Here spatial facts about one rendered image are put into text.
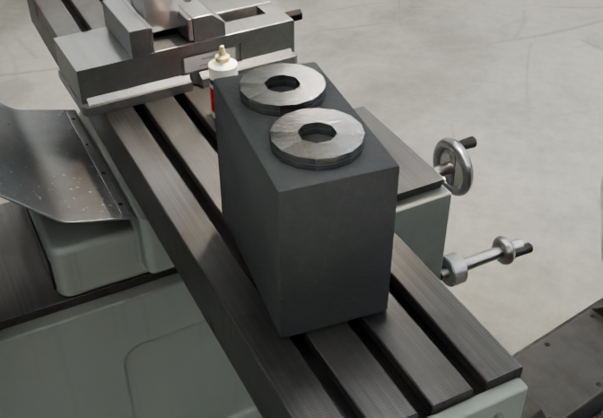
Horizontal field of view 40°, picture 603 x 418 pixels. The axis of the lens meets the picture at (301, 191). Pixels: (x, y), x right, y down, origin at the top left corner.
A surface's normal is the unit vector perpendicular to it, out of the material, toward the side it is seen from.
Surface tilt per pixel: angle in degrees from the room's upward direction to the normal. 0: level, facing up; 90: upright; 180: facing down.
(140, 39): 90
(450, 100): 0
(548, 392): 0
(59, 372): 90
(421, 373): 0
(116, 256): 90
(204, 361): 90
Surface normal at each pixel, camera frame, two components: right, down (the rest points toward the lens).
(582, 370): 0.00, -0.81
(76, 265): 0.46, 0.53
